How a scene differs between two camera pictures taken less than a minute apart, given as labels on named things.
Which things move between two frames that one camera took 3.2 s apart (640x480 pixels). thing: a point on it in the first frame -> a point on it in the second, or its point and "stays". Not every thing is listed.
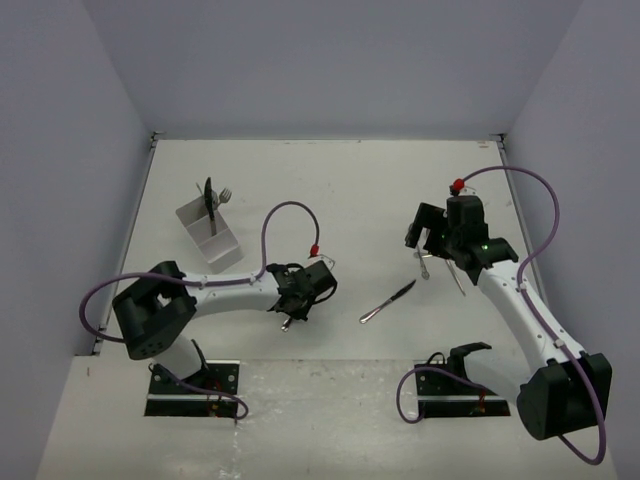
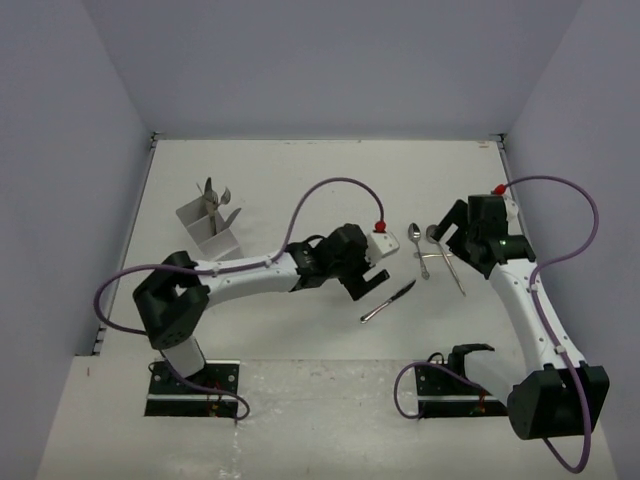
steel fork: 224,197 stays
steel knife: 367,316 stays
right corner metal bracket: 502,136 stays
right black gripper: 428,216 -> 457,216
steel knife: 209,205 stays
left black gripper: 301,312 -> 356,287
